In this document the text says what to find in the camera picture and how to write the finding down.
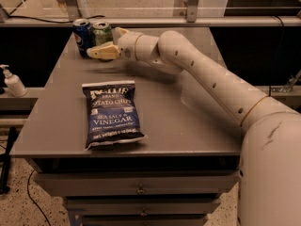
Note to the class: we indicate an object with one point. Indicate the blue potato chips bag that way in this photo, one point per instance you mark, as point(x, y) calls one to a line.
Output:
point(111, 113)

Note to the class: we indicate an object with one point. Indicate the white pump bottle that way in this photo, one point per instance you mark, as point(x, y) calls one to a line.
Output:
point(13, 82)

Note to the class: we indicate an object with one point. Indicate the green soda can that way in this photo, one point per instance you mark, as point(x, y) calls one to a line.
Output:
point(102, 33)

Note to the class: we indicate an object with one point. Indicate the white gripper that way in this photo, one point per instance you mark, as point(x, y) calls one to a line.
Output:
point(126, 44)

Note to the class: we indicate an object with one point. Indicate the black stand leg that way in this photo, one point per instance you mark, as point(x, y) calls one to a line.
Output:
point(5, 161)

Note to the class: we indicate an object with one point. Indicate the blue Pepsi can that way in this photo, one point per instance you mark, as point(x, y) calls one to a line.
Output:
point(82, 30)

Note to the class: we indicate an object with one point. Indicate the grey drawer cabinet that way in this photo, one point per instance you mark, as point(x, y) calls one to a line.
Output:
point(138, 191)

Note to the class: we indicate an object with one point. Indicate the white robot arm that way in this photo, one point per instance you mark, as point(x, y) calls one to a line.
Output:
point(270, 160)

